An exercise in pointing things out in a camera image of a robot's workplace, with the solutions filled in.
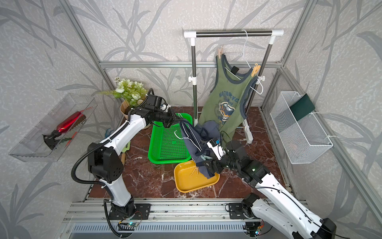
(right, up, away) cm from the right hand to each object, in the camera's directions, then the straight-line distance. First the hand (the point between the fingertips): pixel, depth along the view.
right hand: (207, 157), depth 72 cm
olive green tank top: (+11, +27, +25) cm, 38 cm away
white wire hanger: (-8, +11, +15) cm, 20 cm away
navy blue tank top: (-1, +11, +25) cm, 27 cm away
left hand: (-13, +19, +10) cm, 25 cm away
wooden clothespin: (-6, -10, +15) cm, 19 cm away
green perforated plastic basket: (-26, +1, +27) cm, 38 cm away
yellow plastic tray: (-10, -15, +13) cm, 22 cm away
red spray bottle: (-63, +16, -6) cm, 66 cm away
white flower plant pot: (-45, +34, +18) cm, 59 cm away
